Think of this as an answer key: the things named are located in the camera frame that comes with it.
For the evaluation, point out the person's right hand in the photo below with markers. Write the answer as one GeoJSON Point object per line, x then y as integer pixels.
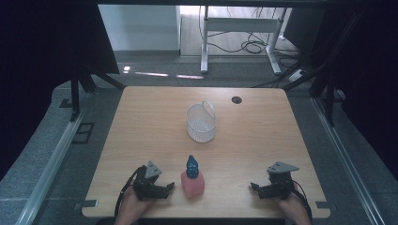
{"type": "Point", "coordinates": [292, 207]}

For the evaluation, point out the aluminium rail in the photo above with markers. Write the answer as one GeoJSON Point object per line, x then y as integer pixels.
{"type": "Point", "coordinates": [344, 156]}
{"type": "Point", "coordinates": [50, 168]}

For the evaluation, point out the dark curtain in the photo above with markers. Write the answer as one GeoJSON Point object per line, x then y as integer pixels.
{"type": "Point", "coordinates": [369, 78]}
{"type": "Point", "coordinates": [37, 62]}

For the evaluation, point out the white plastic basket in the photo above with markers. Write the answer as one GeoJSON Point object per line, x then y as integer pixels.
{"type": "Point", "coordinates": [202, 125]}

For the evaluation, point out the person's left hand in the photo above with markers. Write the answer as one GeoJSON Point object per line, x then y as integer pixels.
{"type": "Point", "coordinates": [133, 207]}

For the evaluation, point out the white desk frame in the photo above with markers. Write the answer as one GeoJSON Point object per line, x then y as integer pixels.
{"type": "Point", "coordinates": [205, 47]}

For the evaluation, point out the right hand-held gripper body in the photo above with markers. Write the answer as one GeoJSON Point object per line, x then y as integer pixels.
{"type": "Point", "coordinates": [280, 182]}

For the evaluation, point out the white power strip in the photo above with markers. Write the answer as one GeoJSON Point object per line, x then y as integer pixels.
{"type": "Point", "coordinates": [296, 75]}

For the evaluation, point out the black tripod stand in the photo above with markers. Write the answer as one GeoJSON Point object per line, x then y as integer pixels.
{"type": "Point", "coordinates": [75, 90]}
{"type": "Point", "coordinates": [328, 81]}

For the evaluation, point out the white cabinet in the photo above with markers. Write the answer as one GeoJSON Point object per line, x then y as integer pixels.
{"type": "Point", "coordinates": [140, 28]}

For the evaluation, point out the black floor frame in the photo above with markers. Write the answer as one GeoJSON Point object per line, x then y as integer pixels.
{"type": "Point", "coordinates": [83, 133]}

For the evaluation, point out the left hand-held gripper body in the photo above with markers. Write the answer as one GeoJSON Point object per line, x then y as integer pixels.
{"type": "Point", "coordinates": [147, 184]}

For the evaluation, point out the pink bottle with blue cap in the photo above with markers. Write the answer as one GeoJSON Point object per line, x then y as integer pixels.
{"type": "Point", "coordinates": [192, 182]}

